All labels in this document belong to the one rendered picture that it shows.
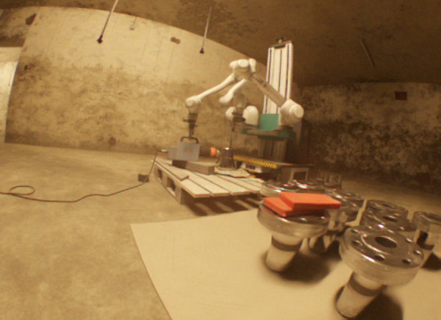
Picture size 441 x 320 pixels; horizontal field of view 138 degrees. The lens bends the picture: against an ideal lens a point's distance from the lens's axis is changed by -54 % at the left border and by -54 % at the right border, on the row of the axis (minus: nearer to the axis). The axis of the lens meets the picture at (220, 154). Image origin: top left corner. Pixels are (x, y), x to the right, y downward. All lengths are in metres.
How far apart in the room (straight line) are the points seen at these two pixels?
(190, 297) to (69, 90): 3.82
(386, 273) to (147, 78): 4.04
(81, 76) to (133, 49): 1.18
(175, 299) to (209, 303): 0.09
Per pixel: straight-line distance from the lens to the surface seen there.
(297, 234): 0.55
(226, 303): 0.57
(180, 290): 0.58
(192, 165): 1.65
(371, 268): 0.46
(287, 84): 2.13
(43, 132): 4.07
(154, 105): 3.88
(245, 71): 1.60
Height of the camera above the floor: 0.45
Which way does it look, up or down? 4 degrees down
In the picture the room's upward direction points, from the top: 8 degrees clockwise
